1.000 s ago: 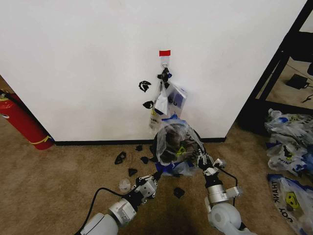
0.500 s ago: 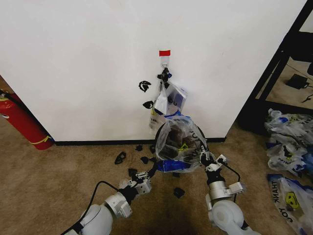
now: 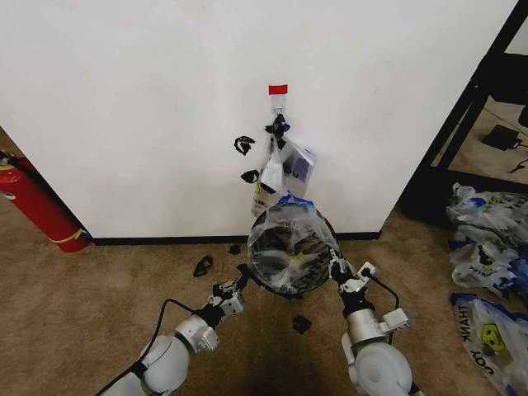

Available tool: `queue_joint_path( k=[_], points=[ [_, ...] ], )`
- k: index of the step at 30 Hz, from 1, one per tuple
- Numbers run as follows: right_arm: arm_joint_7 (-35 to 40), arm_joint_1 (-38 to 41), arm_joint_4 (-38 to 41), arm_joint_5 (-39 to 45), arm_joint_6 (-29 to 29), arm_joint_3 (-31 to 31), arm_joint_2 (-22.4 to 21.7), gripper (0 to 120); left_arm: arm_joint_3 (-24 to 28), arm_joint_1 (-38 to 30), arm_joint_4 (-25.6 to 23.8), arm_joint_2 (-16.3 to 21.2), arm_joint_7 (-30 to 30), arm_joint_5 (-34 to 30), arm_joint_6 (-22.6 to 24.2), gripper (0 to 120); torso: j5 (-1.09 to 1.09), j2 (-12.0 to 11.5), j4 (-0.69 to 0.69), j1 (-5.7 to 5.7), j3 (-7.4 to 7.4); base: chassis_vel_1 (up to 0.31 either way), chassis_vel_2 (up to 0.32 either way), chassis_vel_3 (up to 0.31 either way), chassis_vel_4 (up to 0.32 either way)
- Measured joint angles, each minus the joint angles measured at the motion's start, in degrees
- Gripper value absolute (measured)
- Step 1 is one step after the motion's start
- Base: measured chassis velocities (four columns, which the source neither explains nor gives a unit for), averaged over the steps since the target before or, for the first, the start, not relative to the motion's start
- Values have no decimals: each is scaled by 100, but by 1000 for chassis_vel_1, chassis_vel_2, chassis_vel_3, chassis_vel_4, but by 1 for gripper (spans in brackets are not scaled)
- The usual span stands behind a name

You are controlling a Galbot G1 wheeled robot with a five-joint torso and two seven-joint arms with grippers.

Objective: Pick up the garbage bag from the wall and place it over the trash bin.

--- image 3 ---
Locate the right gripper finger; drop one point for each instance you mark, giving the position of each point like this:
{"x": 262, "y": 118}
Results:
{"x": 335, "y": 260}
{"x": 348, "y": 270}

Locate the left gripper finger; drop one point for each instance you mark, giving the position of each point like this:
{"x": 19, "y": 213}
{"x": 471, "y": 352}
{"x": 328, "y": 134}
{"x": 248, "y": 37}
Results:
{"x": 234, "y": 293}
{"x": 231, "y": 282}

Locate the round black trash bin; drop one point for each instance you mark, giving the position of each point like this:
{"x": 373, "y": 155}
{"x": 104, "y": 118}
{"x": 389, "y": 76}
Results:
{"x": 264, "y": 272}

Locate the clear plastic bin liner bag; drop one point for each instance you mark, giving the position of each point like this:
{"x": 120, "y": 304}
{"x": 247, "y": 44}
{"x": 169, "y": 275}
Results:
{"x": 293, "y": 243}

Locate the clear filled garbage bag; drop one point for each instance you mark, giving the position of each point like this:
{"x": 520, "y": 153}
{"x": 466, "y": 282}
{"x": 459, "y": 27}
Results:
{"x": 284, "y": 169}

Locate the smiley print plastic bag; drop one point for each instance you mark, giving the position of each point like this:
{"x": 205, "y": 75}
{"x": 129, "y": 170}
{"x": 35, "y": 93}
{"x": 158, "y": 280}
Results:
{"x": 491, "y": 338}

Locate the printed plastic bag pile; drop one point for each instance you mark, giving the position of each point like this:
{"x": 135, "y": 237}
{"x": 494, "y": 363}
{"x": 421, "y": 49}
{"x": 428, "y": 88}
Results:
{"x": 486, "y": 231}

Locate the black tape scrap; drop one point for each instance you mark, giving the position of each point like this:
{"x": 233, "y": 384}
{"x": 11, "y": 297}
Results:
{"x": 250, "y": 176}
{"x": 234, "y": 249}
{"x": 204, "y": 265}
{"x": 244, "y": 145}
{"x": 302, "y": 323}

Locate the black baseboard strip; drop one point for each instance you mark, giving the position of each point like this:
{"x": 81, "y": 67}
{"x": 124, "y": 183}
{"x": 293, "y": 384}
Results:
{"x": 165, "y": 240}

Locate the red tape strip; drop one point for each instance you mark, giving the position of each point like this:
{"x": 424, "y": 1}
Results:
{"x": 278, "y": 90}

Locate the red fire extinguisher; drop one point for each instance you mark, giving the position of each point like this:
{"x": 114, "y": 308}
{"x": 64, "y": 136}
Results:
{"x": 41, "y": 206}

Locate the black power adapter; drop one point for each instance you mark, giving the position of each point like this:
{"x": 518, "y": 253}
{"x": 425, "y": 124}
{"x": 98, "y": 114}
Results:
{"x": 501, "y": 137}

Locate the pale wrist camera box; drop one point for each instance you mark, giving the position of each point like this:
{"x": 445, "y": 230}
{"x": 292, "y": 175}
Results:
{"x": 233, "y": 306}
{"x": 368, "y": 271}

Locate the clear wall hook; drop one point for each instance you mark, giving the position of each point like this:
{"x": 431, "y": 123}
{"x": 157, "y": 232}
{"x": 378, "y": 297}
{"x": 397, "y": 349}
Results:
{"x": 277, "y": 108}

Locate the black metal shelf frame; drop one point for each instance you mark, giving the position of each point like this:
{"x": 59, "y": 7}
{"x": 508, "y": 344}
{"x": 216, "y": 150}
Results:
{"x": 462, "y": 123}

